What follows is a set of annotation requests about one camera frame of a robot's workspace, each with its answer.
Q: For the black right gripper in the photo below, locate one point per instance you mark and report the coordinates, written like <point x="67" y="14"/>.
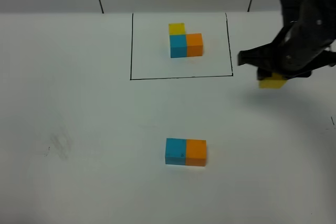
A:
<point x="301" y="46"/>

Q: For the template orange cube block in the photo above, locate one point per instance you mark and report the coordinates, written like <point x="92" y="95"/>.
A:
<point x="194" y="45"/>

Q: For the template blue cube block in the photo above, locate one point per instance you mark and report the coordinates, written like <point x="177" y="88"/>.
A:
<point x="178" y="46"/>

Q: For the template yellow cube block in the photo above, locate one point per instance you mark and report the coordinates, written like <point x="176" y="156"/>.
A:
<point x="177" y="29"/>

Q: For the loose blue cube block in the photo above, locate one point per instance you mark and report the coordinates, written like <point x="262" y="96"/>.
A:
<point x="175" y="151"/>

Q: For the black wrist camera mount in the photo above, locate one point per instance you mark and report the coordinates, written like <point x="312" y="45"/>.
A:
<point x="290" y="10"/>

